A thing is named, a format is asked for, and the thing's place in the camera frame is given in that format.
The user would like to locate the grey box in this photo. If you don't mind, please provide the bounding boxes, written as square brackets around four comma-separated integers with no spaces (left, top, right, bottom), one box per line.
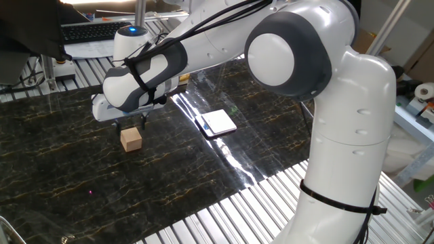
[0,50,31,85]

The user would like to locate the white paper roll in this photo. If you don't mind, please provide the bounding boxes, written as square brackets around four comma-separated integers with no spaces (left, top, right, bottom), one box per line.
[414,82,434,101]

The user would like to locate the tall aluminium post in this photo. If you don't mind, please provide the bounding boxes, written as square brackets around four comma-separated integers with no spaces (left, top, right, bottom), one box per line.
[134,0,147,28]

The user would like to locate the slanted aluminium beam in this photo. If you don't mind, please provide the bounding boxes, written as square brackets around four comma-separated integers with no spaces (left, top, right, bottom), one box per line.
[366,0,413,57]

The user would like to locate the white paper sheet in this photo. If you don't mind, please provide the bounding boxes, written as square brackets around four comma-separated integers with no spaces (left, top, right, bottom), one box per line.
[63,37,116,60]

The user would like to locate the silver digital scale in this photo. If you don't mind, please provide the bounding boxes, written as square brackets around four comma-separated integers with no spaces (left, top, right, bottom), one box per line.
[195,108,237,139]

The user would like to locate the white emergency stop box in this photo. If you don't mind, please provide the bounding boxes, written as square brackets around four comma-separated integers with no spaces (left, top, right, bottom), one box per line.
[52,58,77,81]

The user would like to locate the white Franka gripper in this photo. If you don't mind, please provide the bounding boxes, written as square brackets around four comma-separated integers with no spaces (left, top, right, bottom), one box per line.
[91,93,167,136]

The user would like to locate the black computer keyboard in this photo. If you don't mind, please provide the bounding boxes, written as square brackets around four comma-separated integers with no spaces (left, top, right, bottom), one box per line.
[60,21,133,45]

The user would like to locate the black floor cables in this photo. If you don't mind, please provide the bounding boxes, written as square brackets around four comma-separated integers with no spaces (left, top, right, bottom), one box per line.
[0,69,47,95]

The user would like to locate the large wooden cube block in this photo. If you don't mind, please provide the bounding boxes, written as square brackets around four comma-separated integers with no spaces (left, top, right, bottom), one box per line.
[120,127,143,153]

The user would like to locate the short aluminium post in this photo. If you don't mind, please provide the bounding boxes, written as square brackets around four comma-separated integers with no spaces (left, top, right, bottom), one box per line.
[40,54,58,92]

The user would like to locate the black strap on arm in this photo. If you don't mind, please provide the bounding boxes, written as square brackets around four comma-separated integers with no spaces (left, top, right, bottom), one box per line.
[299,179,388,216]

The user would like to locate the curved metal chair rail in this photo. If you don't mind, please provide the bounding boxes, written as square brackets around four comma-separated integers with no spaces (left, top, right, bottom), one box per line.
[0,216,26,244]

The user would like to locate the black marble pattern mat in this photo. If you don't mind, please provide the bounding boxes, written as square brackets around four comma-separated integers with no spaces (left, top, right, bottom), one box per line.
[0,59,315,244]

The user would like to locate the green object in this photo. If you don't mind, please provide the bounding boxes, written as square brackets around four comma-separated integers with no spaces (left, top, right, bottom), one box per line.
[413,176,434,194]

